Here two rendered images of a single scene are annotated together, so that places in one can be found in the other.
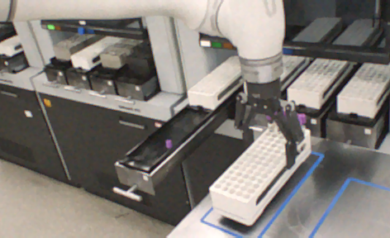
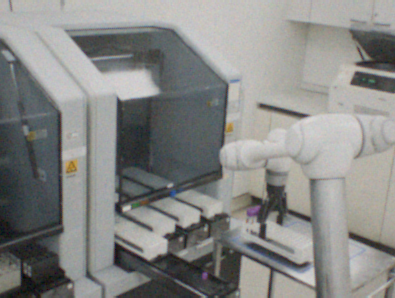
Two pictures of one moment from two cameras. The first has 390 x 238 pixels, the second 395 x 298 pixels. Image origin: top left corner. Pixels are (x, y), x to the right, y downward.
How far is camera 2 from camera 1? 232 cm
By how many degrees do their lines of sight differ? 81
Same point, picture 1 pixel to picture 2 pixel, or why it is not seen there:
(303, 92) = (193, 214)
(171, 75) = (78, 260)
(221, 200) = (305, 251)
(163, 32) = (79, 216)
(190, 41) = (105, 214)
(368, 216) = (308, 233)
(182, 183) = not seen: outside the picture
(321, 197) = not seen: hidden behind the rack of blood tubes
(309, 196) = not seen: hidden behind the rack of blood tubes
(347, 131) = (219, 225)
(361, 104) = (218, 206)
